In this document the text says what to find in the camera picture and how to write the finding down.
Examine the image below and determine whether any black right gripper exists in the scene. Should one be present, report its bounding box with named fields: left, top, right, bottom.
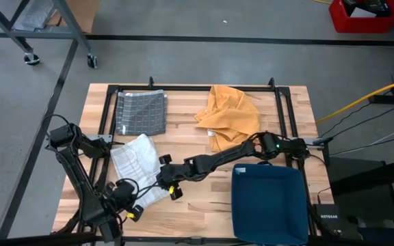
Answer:
left=157, top=154, right=200, bottom=202

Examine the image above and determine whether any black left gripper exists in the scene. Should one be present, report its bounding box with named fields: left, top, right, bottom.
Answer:
left=105, top=180, right=145, bottom=223

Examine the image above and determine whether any white striped towel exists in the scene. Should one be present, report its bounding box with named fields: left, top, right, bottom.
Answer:
left=109, top=133, right=171, bottom=210

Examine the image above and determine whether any grey checked towel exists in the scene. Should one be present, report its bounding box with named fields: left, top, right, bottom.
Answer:
left=115, top=89, right=168, bottom=137

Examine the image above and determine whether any orange towel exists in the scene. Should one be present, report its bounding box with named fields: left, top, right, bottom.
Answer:
left=194, top=85, right=263, bottom=153

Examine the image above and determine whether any blue fabric bin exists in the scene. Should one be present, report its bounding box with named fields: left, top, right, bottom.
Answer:
left=231, top=163, right=310, bottom=246

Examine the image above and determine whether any brown cardboard box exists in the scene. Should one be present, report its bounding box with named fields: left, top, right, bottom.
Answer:
left=46, top=0, right=100, bottom=34

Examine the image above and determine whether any grey metal wheeled cart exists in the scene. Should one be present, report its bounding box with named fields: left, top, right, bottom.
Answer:
left=0, top=0, right=99, bottom=70

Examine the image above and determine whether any black side table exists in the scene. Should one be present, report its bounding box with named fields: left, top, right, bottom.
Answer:
left=326, top=71, right=394, bottom=246

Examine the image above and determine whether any grey plastic bag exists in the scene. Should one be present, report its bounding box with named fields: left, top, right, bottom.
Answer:
left=12, top=0, right=60, bottom=32

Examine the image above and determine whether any red plastic bin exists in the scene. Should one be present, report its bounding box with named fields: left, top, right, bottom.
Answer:
left=328, top=0, right=394, bottom=34

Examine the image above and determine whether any black electronic device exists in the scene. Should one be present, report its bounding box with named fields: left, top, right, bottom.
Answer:
left=341, top=0, right=392, bottom=17

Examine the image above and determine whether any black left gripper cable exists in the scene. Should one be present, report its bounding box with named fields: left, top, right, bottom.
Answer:
left=114, top=176, right=162, bottom=220

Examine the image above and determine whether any black metal table frame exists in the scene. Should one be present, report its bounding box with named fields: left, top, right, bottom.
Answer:
left=49, top=76, right=321, bottom=246

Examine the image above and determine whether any black Netgear network switch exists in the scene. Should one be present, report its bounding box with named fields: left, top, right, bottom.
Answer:
left=314, top=203, right=342, bottom=236

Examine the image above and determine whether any black power cable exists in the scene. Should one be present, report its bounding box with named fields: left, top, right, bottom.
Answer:
left=321, top=105, right=394, bottom=137
left=330, top=135, right=394, bottom=156

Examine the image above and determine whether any yellow cable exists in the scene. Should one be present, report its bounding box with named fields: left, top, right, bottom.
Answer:
left=315, top=75, right=394, bottom=124

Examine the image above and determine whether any white cable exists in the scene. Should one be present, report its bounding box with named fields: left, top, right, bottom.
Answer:
left=367, top=126, right=394, bottom=147

